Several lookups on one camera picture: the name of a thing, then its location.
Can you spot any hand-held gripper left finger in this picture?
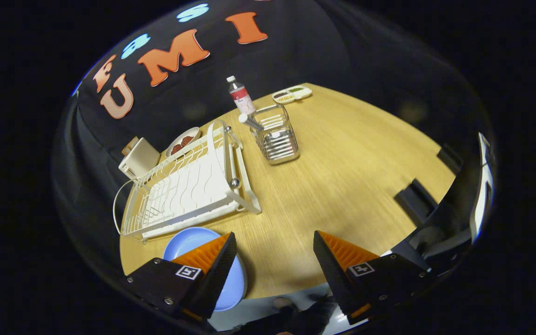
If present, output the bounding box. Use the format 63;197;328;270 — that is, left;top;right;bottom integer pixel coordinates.
126;232;238;322

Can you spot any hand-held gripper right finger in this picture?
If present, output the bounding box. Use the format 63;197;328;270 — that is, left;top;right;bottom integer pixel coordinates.
313;230;434;325

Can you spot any blue plate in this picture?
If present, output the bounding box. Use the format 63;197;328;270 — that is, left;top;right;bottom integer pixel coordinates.
162;227;248;311

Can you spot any white dish rack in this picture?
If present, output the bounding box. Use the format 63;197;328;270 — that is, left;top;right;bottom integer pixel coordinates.
113;120;262;242

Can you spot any metal wire basket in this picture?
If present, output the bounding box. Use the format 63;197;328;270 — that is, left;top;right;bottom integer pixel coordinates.
249;103;300;165

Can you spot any white handled spoon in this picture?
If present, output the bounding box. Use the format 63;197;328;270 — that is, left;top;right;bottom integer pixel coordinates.
238;113;265;133

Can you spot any cream plate with meat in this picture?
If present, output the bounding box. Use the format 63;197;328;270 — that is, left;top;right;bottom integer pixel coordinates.
165;127;201;158

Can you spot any white divided bean dish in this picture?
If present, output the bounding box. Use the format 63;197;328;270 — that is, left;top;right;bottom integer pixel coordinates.
272;86;313;104

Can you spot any white toaster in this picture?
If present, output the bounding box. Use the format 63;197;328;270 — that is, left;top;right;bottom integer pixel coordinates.
118;137;161;180

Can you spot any toast slice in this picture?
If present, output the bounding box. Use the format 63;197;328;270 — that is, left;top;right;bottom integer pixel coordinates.
121;136;139;156

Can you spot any white board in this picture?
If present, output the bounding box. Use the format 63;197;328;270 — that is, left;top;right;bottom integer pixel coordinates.
469;132;496;242

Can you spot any clear bottle red label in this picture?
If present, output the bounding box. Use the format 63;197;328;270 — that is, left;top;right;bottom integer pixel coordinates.
226;75;256;115

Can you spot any black backdrop cloth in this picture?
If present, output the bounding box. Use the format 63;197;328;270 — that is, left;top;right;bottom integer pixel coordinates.
52;0;496;298

